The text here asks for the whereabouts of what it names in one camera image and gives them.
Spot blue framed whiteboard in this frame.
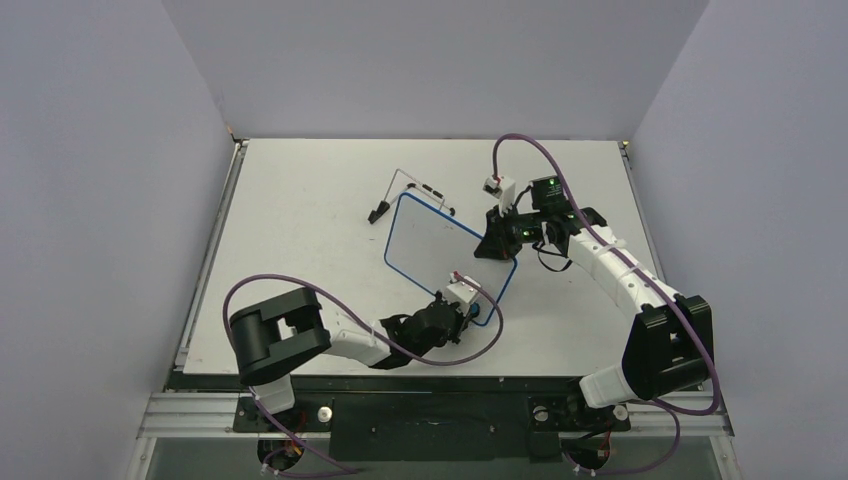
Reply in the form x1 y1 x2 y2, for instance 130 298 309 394
383 193 518 301

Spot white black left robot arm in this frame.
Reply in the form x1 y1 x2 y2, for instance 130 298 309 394
228 282 480 430

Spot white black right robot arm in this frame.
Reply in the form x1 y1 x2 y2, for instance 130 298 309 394
474 176 712 427

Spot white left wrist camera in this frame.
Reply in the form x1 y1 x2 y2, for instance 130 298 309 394
441 271 480 314

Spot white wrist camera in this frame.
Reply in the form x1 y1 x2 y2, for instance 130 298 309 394
483 176 516 217
441 271 480 314

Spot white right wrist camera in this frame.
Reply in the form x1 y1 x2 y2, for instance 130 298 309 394
483 176 516 217

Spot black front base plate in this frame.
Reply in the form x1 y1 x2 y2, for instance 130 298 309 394
165 374 631 465

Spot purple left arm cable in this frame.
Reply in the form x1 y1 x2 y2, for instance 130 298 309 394
221 270 505 478

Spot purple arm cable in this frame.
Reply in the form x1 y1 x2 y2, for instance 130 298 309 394
493 133 722 417
221 270 505 478

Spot wire whiteboard stand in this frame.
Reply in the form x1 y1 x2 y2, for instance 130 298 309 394
367 168 457 225

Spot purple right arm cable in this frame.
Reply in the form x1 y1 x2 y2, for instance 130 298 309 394
493 133 722 417

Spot aluminium table edge rail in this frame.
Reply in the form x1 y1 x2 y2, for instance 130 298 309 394
172 139 250 371

